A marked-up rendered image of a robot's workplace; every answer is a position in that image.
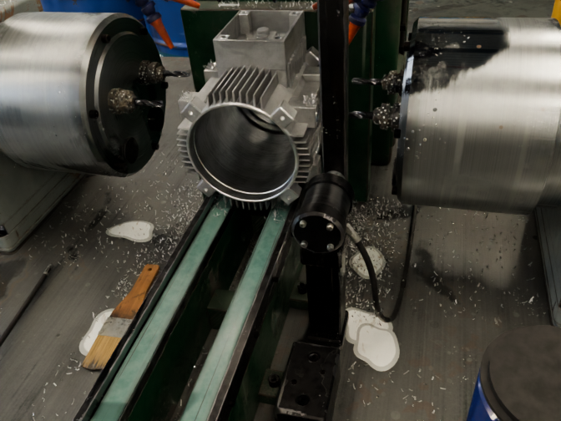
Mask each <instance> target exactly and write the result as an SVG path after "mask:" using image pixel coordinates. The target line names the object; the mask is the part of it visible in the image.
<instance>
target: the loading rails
mask: <svg viewBox="0 0 561 421"><path fill-rule="evenodd" d="M307 183H308V182H306V183H298V185H299V186H300V187H301V188H302V190H301V194H300V196H299V198H297V199H296V200H294V201H293V202H292V203H290V205H288V206H287V205H284V203H283V202H284V201H283V200H280V202H279V201H276V203H275V206H276V207H275V206H274V208H273V209H271V203H270V205H269V207H268V210H267V209H266V208H265V204H264V206H263V208H262V210H260V204H259V205H258V206H257V208H256V210H255V208H254V204H253V205H252V207H251V208H250V210H249V208H248V204H246V206H245V208H244V209H243V207H242V203H240V206H239V208H237V206H236V202H234V204H233V205H232V206H231V204H230V199H228V201H227V203H226V207H225V202H224V200H223V199H224V198H223V197H224V196H223V195H220V194H219V192H217V191H216V192H215V193H214V194H213V195H212V196H210V197H208V196H206V197H205V199H204V201H203V202H202V204H201V206H200V208H199V209H198V210H197V212H196V214H195V216H194V218H193V219H192V221H191V222H190V224H189V226H188V228H187V229H186V231H185V233H184V234H183V236H182V237H181V239H180V241H179V243H178V245H177V246H176V247H175V249H174V251H173V253H172V254H171V256H170V258H169V259H168V261H167V262H166V264H165V266H164V268H163V270H162V271H161V273H160V274H159V276H158V278H157V279H156V281H155V283H154V285H153V286H152V287H151V289H150V291H149V293H148V295H147V297H146V298H145V299H144V301H143V303H142V305H141V306H140V308H139V310H138V311H137V313H136V314H135V316H134V318H133V320H132V322H131V323H130V324H129V326H128V328H127V330H126V331H125V333H124V335H123V336H122V338H121V339H120V341H119V343H118V345H117V347H116V348H115V349H114V351H113V353H112V355H111V356H110V358H109V360H108V361H107V363H106V364H105V366H104V368H103V370H102V372H101V373H100V374H99V377H98V378H97V380H96V382H95V383H94V385H93V387H92V388H91V390H90V391H89V393H88V395H87V397H86V399H85V400H84V401H83V403H82V405H81V407H80V408H79V410H78V412H77V413H76V415H75V416H74V418H73V420H72V421H170V420H171V418H172V416H173V413H174V411H175V409H176V407H177V404H178V402H179V400H180V397H181V395H182V393H183V392H184V388H185V386H186V384H187V382H188V380H189V378H190V375H191V373H192V371H193V369H194V367H195V364H196V362H197V360H198V357H199V355H200V353H201V351H202V347H203V346H204V345H205V341H206V339H207V337H208V336H209V333H210V330H211V328H214V329H219V331H218V333H217V335H216V337H215V340H214V342H213V344H212V347H211V349H210V352H209V354H208V356H207V358H206V360H205V364H204V366H203V367H202V369H201V372H200V375H199V377H198V379H197V381H196V384H195V386H194V389H193V391H192V393H191V395H190V398H189V400H188V403H187V404H186V406H185V409H184V412H183V414H182V416H181V418H180V420H179V421H254V418H255V414H256V411H257V409H258V405H259V403H267V404H271V405H275V401H276V399H277V396H278V392H279V390H280V386H281V382H282V379H283V376H284V373H285V372H283V371H278V370H274V369H270V367H271V364H272V361H273V358H274V356H275V351H276V349H277V346H278V343H279V340H280V337H281V333H282V330H283V327H284V325H285V322H286V317H287V314H288V311H289V309H290V307H293V308H299V309H305V310H308V298H307V285H306V282H302V281H299V277H300V274H301V270H302V267H303V265H302V264H301V254H300V248H301V245H300V244H299V243H298V242H297V241H296V239H295V238H294V236H293V235H292V231H291V227H292V223H293V221H294V219H295V216H296V213H297V211H298V210H299V209H300V208H301V206H302V203H303V195H304V192H305V189H306V186H307ZM218 195H220V196H218ZM215 197H216V199H218V200H215ZM222 198H223V199H222ZM220 199H222V200H220ZM214 201H215V203H214ZM218 202H219V204H218ZM216 203H217V204H218V207H221V208H222V209H223V210H220V209H217V205H216ZM214 205H215V206H214ZM278 206H280V207H281V208H282V209H279V208H277V207H278ZM210 207H211V209H210ZM231 207H232V208H231ZM285 208H286V210H285ZM277 209H278V210H277ZM283 210H284V211H283ZM224 211H226V212H227V213H225V212H224ZM276 211H277V212H276ZM288 211H289V212H288ZM220 212H221V213H220ZM273 212H274V213H275V212H276V214H277V215H276V218H275V217H274V213H273ZM278 212H279V214H278ZM216 213H218V215H219V216H217V217H215V216H216V215H217V214H216ZM213 214H215V216H213ZM281 215H282V216H281ZM278 216H279V217H278ZM281 218H282V219H281ZM283 218H284V220H283ZM274 219H276V220H275V221H274ZM277 220H278V221H277ZM276 222H278V223H276ZM279 222H280V223H279ZM254 234H256V235H260V236H259V239H258V241H257V242H256V245H255V248H254V250H253V252H252V254H251V256H250V259H249V261H248V264H247V266H246V268H245V271H244V273H243V275H242V278H241V279H240V283H239V285H238V287H237V289H236V291H230V290H229V289H230V285H231V283H232V281H233V280H234V277H235V274H236V272H237V271H238V268H239V266H240V264H241V261H242V259H243V257H244V255H245V252H246V250H247V248H248V245H249V244H250V240H251V239H252V236H253V235H254Z"/></svg>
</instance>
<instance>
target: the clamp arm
mask: <svg viewBox="0 0 561 421"><path fill-rule="evenodd" d="M317 19H318V44H319V70H320V95H321V144H322V169H323V173H331V174H336V175H339V176H341V177H343V178H344V179H346V180H347V181H348V85H349V0H317Z"/></svg>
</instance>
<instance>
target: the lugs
mask: <svg viewBox="0 0 561 421"><path fill-rule="evenodd" d="M305 59H306V63H307V64H308V65H309V66H314V67H317V66H318V65H319V52H318V51H317V50H316V49H315V48H314V47H313V46H311V47H310V48H309V49H308V50H307V51H306V54H305ZM205 106H206V104H205V103H204V102H203V101H202V100H201V99H200V98H198V97H197V96H194V97H193V98H192V100H190V102H189V103H188V104H187V105H186V106H185V107H184V109H183V110H182V111H181V114H182V115H183V116H184V117H185V118H186V119H187V120H189V121H190V122H191V123H193V122H194V120H195V119H196V118H197V117H198V116H199V115H200V114H201V113H202V110H203V109H204V107H205ZM296 115H297V111H296V110H295V109H293V108H292V107H291V106H290V105H289V104H288V103H287V102H286V101H285V100H282V101H281V102H280V103H279V104H278V105H277V106H276V107H275V108H274V110H273V112H272V114H271V118H272V119H273V120H275V121H276V122H277V123H278V124H279V125H280V126H281V127H282V128H283V129H285V128H286V127H287V126H288V125H289V124H290V123H291V122H292V121H294V119H295V117H296ZM196 187H197V188H198V189H199V190H200V191H202V192H203V193H204V194H205V195H207V196H208V197H210V196H212V195H213V194H214V193H215V192H216V190H214V189H212V188H211V187H210V186H209V185H207V184H206V183H205V182H204V181H203V180H202V179H201V180H200V182H199V184H198V185H197V186H196ZM301 190H302V188H301V187H300V186H299V185H298V184H297V183H293V185H292V186H291V187H290V188H289V189H288V190H287V191H285V192H284V193H283V194H282V195H280V196H278V197H279V198H281V199H282V200H283V201H284V202H285V203H286V204H287V205H289V204H290V203H292V202H293V201H294V200H296V199H297V198H299V196H300V194H301Z"/></svg>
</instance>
